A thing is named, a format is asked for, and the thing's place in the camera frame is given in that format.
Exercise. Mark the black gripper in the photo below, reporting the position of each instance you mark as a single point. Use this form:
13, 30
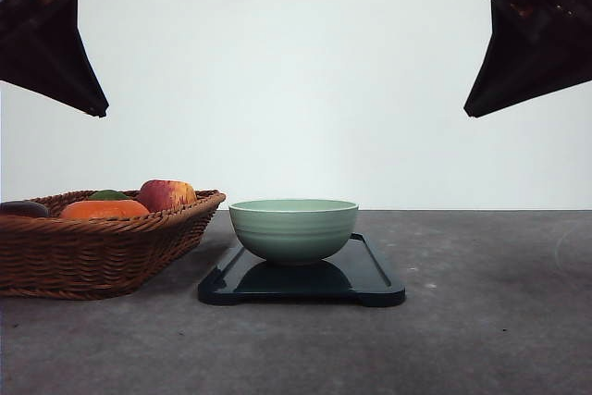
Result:
532, 53
44, 53

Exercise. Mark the green ceramic bowl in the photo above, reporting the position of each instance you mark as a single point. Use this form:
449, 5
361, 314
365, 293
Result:
293, 230

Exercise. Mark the brown wicker basket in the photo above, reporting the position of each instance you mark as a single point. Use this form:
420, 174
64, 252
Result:
98, 244

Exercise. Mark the green avocado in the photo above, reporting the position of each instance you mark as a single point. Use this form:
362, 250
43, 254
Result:
108, 195

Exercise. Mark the dark purple fruit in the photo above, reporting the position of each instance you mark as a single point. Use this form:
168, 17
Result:
24, 208

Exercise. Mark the orange mandarin fruit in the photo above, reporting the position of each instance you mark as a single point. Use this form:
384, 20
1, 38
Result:
116, 209

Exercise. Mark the red yellow apple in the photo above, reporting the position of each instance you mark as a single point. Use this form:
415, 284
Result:
165, 195

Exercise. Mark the black rectangular tray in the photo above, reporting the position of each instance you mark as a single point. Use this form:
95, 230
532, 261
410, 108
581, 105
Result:
354, 272

